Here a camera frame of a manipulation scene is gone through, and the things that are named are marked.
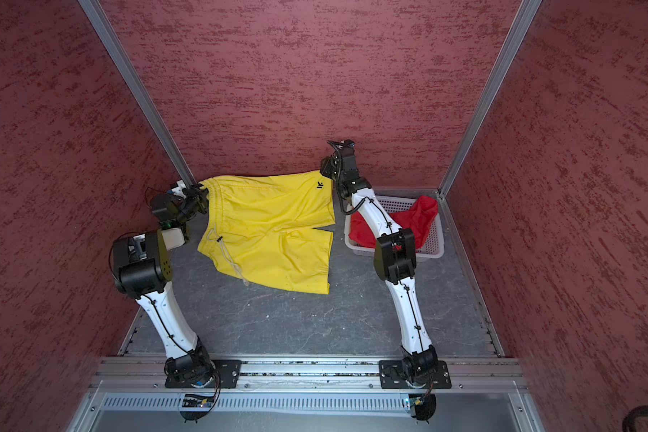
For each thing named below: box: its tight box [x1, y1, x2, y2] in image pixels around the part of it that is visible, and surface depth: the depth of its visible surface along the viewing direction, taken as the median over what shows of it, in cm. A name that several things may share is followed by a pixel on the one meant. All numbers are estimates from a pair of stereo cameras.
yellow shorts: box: [197, 170, 336, 296], surface depth 101 cm
